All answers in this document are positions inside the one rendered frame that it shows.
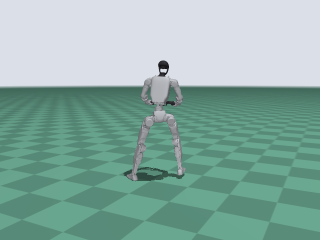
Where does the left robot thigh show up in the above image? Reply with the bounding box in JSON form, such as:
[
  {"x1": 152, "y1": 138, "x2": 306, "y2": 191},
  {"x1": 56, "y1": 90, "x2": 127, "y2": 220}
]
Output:
[{"x1": 137, "y1": 115, "x2": 154, "y2": 153}]

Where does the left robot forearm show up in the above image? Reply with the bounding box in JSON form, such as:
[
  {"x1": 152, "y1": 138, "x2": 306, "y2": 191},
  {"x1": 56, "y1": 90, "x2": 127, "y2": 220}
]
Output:
[{"x1": 141, "y1": 98, "x2": 153, "y2": 106}]

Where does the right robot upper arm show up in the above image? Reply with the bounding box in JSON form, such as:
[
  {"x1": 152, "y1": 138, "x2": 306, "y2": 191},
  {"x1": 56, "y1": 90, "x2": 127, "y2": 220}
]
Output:
[{"x1": 170, "y1": 79, "x2": 183, "y2": 102}]

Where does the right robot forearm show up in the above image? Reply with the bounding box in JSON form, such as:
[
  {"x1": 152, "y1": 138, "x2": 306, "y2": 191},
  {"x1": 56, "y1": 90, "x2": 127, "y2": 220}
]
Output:
[{"x1": 173, "y1": 99, "x2": 183, "y2": 107}]

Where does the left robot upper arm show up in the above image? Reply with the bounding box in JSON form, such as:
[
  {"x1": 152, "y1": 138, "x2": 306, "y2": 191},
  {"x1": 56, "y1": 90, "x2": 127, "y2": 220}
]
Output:
[{"x1": 140, "y1": 77, "x2": 152, "y2": 100}]

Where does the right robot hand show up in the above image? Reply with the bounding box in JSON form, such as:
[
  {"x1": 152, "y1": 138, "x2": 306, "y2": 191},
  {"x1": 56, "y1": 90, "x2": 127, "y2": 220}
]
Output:
[{"x1": 166, "y1": 101, "x2": 176, "y2": 106}]

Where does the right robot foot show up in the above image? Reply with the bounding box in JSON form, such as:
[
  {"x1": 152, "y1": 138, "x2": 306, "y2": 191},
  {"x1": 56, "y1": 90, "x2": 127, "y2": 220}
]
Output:
[{"x1": 177, "y1": 167, "x2": 186, "y2": 176}]

